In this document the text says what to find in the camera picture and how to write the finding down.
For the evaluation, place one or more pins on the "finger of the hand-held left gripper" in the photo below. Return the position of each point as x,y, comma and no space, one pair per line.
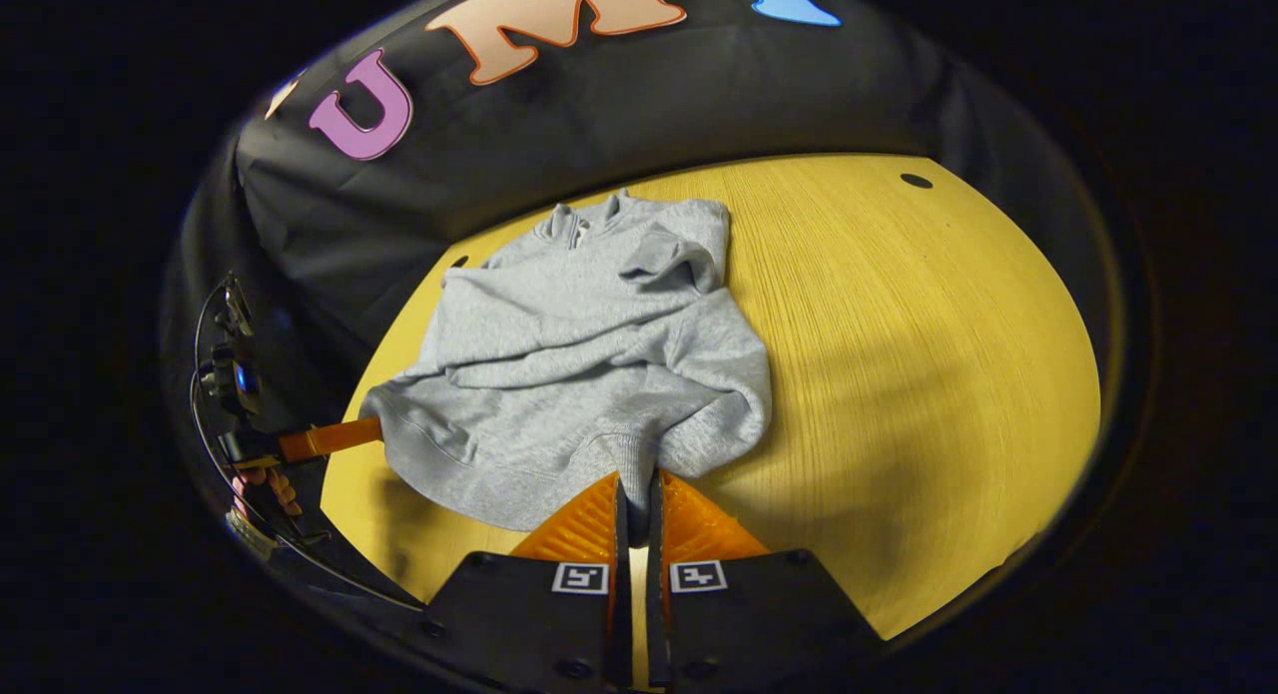
329,438

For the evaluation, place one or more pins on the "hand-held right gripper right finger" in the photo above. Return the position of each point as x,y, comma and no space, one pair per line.
656,524

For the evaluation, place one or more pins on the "black backdrop cloth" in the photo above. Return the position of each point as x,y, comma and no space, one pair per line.
619,105

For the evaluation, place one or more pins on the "grey sweatshirt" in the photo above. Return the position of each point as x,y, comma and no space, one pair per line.
579,354

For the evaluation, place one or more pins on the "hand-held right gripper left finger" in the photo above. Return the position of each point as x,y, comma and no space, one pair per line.
619,524

